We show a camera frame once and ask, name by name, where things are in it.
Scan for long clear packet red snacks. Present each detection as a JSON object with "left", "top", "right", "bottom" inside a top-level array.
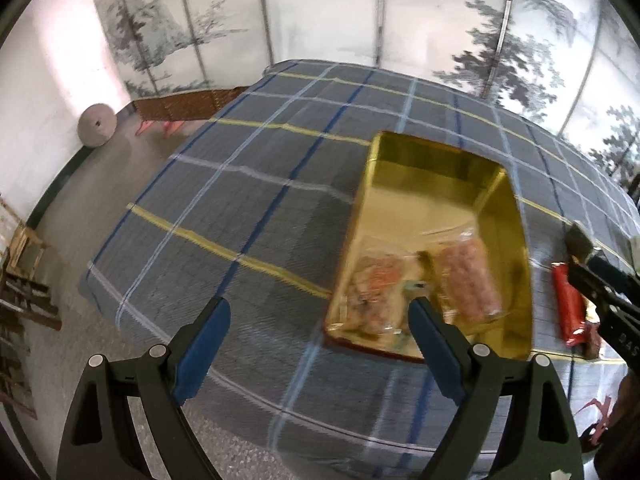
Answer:
[{"left": 430, "top": 237, "right": 503, "bottom": 323}]

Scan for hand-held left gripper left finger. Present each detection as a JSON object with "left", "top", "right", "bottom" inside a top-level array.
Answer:
[{"left": 57, "top": 297, "right": 231, "bottom": 480}]

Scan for clear packet orange chips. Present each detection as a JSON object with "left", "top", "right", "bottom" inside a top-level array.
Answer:
[{"left": 345, "top": 252, "right": 426, "bottom": 336}]

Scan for small light wooden stool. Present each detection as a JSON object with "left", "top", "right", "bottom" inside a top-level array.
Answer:
[{"left": 7, "top": 225, "right": 48, "bottom": 273}]

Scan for person's right forearm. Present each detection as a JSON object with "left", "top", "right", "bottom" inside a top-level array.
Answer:
[{"left": 595, "top": 375, "right": 640, "bottom": 480}]

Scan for grey round millstone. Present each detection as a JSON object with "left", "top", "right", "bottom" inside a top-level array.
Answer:
[{"left": 77, "top": 104, "right": 117, "bottom": 148}]

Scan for dark wooden frame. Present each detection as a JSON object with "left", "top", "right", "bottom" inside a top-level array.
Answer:
[{"left": 0, "top": 260, "right": 63, "bottom": 421}]

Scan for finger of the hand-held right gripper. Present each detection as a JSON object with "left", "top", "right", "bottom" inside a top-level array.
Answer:
[{"left": 569, "top": 251, "right": 640, "bottom": 319}]

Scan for red snack packet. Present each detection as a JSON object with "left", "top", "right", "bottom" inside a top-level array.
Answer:
[{"left": 551, "top": 262, "right": 591, "bottom": 346}]

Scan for red tin box gold inside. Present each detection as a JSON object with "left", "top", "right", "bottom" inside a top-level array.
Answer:
[{"left": 322, "top": 131, "right": 533, "bottom": 363}]

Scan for painted folding screen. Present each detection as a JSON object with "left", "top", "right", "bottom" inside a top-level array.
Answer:
[{"left": 87, "top": 0, "right": 640, "bottom": 181}]

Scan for red plastic stool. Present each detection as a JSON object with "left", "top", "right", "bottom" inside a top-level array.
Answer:
[{"left": 136, "top": 119, "right": 183, "bottom": 137}]

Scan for brown wicker panel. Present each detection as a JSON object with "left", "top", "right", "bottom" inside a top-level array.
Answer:
[{"left": 131, "top": 86, "right": 246, "bottom": 122}]

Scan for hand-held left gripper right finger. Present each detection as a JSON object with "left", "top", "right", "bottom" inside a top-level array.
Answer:
[{"left": 409, "top": 297, "right": 583, "bottom": 480}]

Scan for blue plaid tablecloth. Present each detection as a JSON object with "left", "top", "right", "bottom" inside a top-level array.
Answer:
[{"left": 77, "top": 59, "right": 640, "bottom": 466}]

